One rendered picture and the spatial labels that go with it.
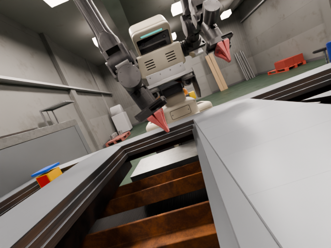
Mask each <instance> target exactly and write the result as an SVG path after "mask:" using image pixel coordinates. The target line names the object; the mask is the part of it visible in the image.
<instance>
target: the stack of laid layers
mask: <svg viewBox="0 0 331 248"><path fill-rule="evenodd" d="M330 84H331V68H330V69H327V70H325V71H322V72H319V73H317V74H314V75H311V76H309V77H306V78H303V79H301V80H298V81H295V82H293V83H290V84H287V85H285V86H282V87H279V88H277V89H274V90H271V91H269V92H266V93H263V94H261V95H258V96H255V97H253V98H252V99H264V100H279V101H285V100H288V99H291V98H294V97H296V96H299V95H302V94H305V93H308V92H311V91H313V90H316V89H319V88H322V87H325V86H327V85H330ZM190 134H193V136H194V140H195V144H196V148H197V152H198V156H199V161H200V166H201V170H202V174H203V178H204V182H205V187H206V191H207V195H208V199H209V203H210V207H211V211H212V215H213V220H214V224H215V228H216V232H217V236H218V240H219V245H220V248H280V247H279V245H278V244H277V242H276V241H275V239H274V238H273V236H272V235H271V234H270V232H269V231H268V229H267V228H266V226H265V225H264V223H263V222H262V220H261V219H260V217H259V216H258V214H257V213H256V211H255V210H254V208H253V207H252V205H251V204H250V202H249V201H248V200H247V198H246V197H245V195H244V194H243V192H242V191H241V189H240V188H239V186H238V185H237V183H236V182H235V180H234V179H233V177H232V176H231V174H230V173H229V171H228V170H227V169H226V167H225V166H224V164H223V163H222V161H221V160H220V158H219V157H218V156H217V154H216V153H215V151H214V150H213V148H212V147H211V145H210V144H209V142H208V141H207V139H206V138H205V136H204V135H203V133H202V132H201V130H200V129H199V127H198V126H197V124H196V123H195V121H194V120H191V121H188V122H186V123H183V124H180V125H177V126H175V127H172V128H169V132H168V133H167V132H166V131H161V132H159V133H156V134H153V135H151V136H148V137H145V138H143V139H140V140H137V141H135V142H132V143H129V144H127V145H124V146H122V147H121V148H120V149H119V150H117V151H116V152H115V153H114V154H113V155H112V156H111V157H110V158H109V159H108V160H107V161H105V162H104V163H103V164H102V165H101V166H100V167H99V168H98V169H97V170H96V171H94V172H93V173H92V174H91V175H90V176H89V177H88V178H87V179H86V180H85V181H84V182H82V183H81V184H80V185H79V186H78V187H77V188H76V189H75V190H74V191H73V192H72V193H70V194H69V195H68V196H67V197H66V198H65V199H64V200H63V201H62V202H61V203H60V204H58V205H57V206H56V207H55V208H54V209H53V210H52V211H51V212H50V213H49V214H47V215H46V216H45V217H44V218H43V219H42V220H41V221H40V222H39V223H38V224H37V225H35V226H34V227H33V228H32V229H31V230H30V231H29V232H28V233H27V234H26V235H25V236H23V237H22V238H21V239H20V240H19V241H18V242H17V243H16V244H15V245H14V246H12V247H11V248H54V247H55V246H56V245H57V243H58V242H59V241H60V240H61V239H62V237H63V236H64V235H65V234H66V232H67V231H68V230H69V229H70V228H71V227H72V226H73V224H74V223H75V222H76V221H77V219H78V218H79V217H80V216H81V215H82V213H83V212H84V211H85V210H86V208H87V207H88V206H89V205H90V203H91V202H92V201H93V200H94V198H95V197H96V196H97V195H98V194H99V192H100V191H101V190H102V189H103V187H104V186H105V185H106V184H107V183H108V181H109V180H110V179H111V178H112V176H113V175H114V174H115V173H116V172H117V170H118V169H119V168H120V167H121V165H122V164H123V163H124V162H125V161H126V159H127V158H128V157H129V156H132V155H135V154H138V153H140V152H143V151H146V150H149V149H151V148H154V147H157V146H160V145H163V144H165V143H168V142H171V141H174V140H177V139H179V138H182V137H185V136H188V135H190ZM40 189H41V187H40V185H39V184H38V182H37V181H35V182H33V183H32V184H30V185H29V186H27V187H25V188H24V189H22V190H20V191H19V192H17V193H16V194H14V195H12V196H11V197H9V198H7V199H6V200H4V201H2V202H1V203H0V216H2V215H3V214H5V213H6V212H8V211H9V210H11V209H12V208H14V207H15V206H16V205H18V204H19V203H21V202H22V201H24V200H25V199H27V198H28V197H29V196H31V195H32V194H34V193H35V192H37V191H38V190H40Z"/></svg>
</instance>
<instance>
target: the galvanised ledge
mask: <svg viewBox="0 0 331 248"><path fill-rule="evenodd" d="M314 103H322V104H331V100H329V101H323V102H314ZM198 160H199V156H198V152H197V148H196V144H195V141H193V142H190V143H187V144H184V145H181V146H178V147H175V148H173V149H170V150H167V151H164V152H161V153H158V154H156V155H152V156H149V157H147V158H144V159H141V160H140V162H139V164H138V165H137V167H136V169H135V170H134V172H133V174H132V175H131V177H130V178H131V180H132V182H135V181H138V180H141V179H144V178H147V177H150V176H153V175H156V174H159V173H162V172H165V171H168V170H171V169H174V168H177V167H180V166H183V165H186V164H189V163H192V162H195V161H198Z"/></svg>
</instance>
